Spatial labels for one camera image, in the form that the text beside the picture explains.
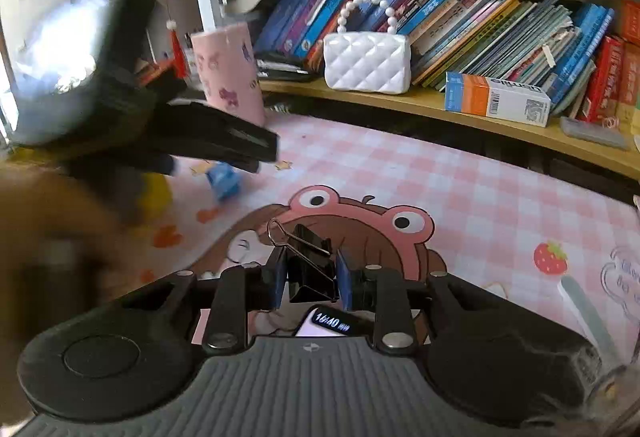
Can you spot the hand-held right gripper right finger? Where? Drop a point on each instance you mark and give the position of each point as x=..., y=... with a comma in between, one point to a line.
x=345, y=283

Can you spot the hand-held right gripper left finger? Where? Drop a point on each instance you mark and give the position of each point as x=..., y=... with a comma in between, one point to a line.
x=278, y=283

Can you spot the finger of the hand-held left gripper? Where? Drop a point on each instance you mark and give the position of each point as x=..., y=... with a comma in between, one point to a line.
x=157, y=164
x=225, y=134

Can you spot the black binder clip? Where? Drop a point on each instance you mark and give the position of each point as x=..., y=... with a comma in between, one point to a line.
x=307, y=269

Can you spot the blue toy car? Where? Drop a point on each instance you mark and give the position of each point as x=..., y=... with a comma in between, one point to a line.
x=225, y=180

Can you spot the pink patterned cup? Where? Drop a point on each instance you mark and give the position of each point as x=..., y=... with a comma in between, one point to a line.
x=225, y=67

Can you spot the red tassel charm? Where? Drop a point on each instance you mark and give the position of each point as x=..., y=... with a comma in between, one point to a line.
x=177, y=51

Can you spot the black notebook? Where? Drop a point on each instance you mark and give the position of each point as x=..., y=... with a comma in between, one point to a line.
x=285, y=68

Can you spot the pink checked desk mat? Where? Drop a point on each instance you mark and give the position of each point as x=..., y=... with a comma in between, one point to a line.
x=475, y=217

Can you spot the white quilted purse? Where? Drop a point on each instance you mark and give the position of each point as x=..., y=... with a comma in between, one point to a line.
x=367, y=62

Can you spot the wooden shelf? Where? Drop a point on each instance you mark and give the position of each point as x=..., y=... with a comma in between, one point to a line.
x=400, y=100

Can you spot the blue orange white carton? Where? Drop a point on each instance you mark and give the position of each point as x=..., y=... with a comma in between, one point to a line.
x=480, y=98

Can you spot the grey nail file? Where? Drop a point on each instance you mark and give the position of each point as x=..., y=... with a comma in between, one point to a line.
x=586, y=317

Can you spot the row of colourful books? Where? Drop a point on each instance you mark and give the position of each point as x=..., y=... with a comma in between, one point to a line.
x=450, y=32

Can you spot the grey flat case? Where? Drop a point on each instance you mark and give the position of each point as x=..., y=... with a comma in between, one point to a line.
x=592, y=133

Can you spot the pink paper clip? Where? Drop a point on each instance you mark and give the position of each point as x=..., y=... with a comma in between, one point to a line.
x=608, y=122

